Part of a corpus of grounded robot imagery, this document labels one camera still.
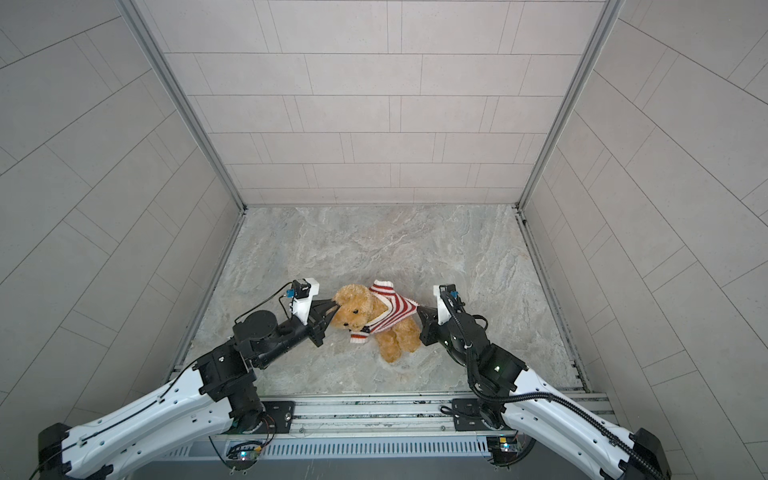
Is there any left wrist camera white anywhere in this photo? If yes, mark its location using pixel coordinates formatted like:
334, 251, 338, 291
288, 278, 319, 325

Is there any left green circuit board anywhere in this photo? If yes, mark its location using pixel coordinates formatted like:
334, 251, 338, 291
226, 440, 265, 471

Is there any green circuit board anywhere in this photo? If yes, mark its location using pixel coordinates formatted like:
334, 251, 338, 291
226, 440, 265, 471
486, 436, 521, 467

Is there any white ventilation grille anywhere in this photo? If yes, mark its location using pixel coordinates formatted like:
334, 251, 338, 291
161, 436, 490, 462

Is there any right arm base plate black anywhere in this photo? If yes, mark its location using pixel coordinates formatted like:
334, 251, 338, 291
447, 397, 510, 432

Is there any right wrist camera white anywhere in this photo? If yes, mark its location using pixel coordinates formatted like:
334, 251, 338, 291
433, 284, 458, 325

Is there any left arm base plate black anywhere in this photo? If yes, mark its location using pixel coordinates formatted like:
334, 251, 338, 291
227, 400, 296, 436

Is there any brown plush teddy bear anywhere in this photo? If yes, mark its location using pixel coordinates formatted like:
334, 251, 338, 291
331, 280, 421, 363

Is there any aluminium mounting rail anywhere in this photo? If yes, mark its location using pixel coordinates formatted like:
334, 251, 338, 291
179, 392, 619, 442

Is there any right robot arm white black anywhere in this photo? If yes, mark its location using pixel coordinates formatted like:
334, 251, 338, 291
417, 307, 672, 479

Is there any right aluminium corner post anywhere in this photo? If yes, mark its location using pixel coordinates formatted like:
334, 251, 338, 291
517, 0, 623, 212

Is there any right black corrugated cable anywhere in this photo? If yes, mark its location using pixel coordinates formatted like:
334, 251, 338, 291
440, 287, 667, 480

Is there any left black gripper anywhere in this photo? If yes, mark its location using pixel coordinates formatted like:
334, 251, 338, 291
253, 299, 342, 371

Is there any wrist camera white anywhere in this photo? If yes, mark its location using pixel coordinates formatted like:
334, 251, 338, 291
288, 278, 319, 325
433, 284, 458, 325

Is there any right green circuit board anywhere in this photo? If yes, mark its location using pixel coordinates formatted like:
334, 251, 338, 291
486, 436, 521, 467

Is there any red white striped knit sweater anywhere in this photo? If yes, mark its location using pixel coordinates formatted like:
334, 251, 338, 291
350, 280, 419, 344

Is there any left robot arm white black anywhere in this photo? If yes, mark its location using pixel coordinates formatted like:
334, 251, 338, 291
33, 299, 339, 479

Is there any left aluminium corner post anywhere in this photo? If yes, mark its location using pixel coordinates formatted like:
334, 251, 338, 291
115, 0, 247, 214

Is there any aluminium corner post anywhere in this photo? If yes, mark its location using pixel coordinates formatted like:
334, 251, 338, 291
115, 0, 247, 214
517, 0, 623, 212

